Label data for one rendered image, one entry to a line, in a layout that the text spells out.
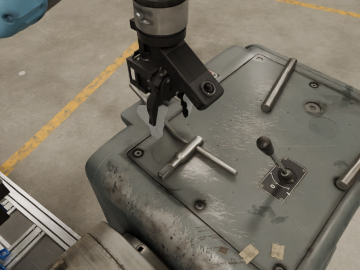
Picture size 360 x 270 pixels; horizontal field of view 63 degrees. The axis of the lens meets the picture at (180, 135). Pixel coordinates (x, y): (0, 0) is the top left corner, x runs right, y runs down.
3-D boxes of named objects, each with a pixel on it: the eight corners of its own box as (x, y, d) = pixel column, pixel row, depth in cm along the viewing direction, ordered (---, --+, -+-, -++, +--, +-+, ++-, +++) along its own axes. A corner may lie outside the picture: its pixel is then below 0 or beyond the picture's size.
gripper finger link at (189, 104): (178, 96, 62) (167, 68, 54) (199, 109, 59) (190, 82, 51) (168, 106, 61) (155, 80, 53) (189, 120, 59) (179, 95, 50)
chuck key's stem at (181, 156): (165, 184, 53) (204, 145, 58) (164, 177, 51) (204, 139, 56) (156, 177, 53) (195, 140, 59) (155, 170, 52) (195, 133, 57)
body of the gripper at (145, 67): (160, 67, 55) (156, 4, 46) (194, 88, 51) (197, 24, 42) (129, 87, 51) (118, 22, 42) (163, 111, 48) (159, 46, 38)
